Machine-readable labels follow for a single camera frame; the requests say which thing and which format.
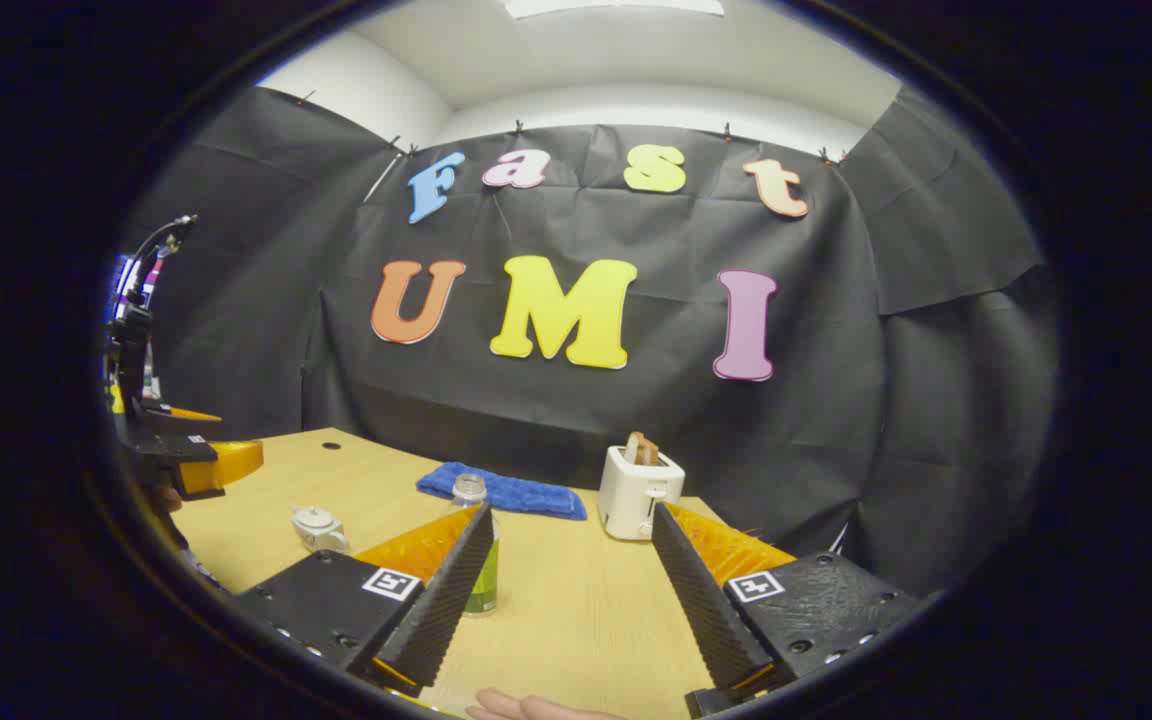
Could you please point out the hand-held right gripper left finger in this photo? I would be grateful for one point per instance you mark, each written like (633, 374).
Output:
(436, 610)

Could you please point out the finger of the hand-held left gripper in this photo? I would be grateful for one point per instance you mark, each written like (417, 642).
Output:
(231, 462)
(186, 411)

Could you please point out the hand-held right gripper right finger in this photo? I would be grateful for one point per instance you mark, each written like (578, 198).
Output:
(706, 610)

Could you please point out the white teacup lid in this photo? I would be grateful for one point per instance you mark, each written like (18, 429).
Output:
(315, 515)

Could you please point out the clear green-label water bottle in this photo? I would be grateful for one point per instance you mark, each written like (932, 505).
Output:
(469, 490)

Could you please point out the computer monitor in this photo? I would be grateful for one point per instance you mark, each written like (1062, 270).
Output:
(128, 285)

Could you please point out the white toaster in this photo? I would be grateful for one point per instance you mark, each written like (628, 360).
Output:
(631, 495)

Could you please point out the blue towel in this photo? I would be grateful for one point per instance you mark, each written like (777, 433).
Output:
(511, 492)

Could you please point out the brown bread slice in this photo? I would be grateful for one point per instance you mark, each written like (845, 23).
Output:
(642, 450)

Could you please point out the black backdrop cloth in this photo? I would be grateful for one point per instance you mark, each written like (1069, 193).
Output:
(836, 450)

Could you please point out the ceiling light panel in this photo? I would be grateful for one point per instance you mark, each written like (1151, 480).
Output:
(616, 6)

